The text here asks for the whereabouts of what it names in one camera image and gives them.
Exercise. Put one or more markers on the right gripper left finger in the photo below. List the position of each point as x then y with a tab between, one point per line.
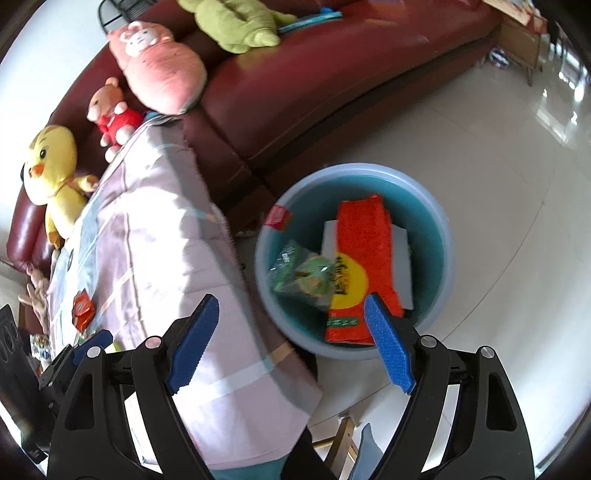
92	438

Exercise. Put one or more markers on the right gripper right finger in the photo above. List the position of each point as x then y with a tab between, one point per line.
488	437

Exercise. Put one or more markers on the green white cardboard box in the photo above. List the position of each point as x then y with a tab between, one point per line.
401	260

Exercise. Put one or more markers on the long red plastic bag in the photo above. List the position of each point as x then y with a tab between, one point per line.
363	265

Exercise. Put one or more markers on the clear green snack bag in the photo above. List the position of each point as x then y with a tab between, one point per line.
301	274

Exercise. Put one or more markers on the blue grey trash bin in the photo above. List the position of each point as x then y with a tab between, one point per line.
300	215

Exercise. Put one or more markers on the candy jar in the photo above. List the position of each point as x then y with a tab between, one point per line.
41	349

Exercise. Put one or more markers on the orange snack wrapper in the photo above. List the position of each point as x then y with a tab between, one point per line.
83	311

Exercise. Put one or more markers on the beige plush hand toy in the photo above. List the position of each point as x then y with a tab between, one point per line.
36	296

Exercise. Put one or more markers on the pink plaid tablecloth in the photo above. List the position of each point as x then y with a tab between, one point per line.
149	244

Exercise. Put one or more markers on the yellow duck plush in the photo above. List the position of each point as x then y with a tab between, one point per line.
49	180

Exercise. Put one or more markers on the teddy bear red shirt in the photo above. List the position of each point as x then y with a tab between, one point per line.
116	121

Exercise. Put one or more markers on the pink carrot plush pillow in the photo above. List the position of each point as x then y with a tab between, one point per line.
164	75

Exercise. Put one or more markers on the dark red leather sofa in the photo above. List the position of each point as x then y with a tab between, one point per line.
266	118

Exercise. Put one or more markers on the wooden side table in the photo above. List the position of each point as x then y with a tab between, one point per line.
522	30

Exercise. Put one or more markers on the green dinosaur plush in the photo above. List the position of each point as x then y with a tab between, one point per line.
238	26

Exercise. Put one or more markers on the blue toy on sofa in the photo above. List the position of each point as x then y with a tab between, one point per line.
325	14

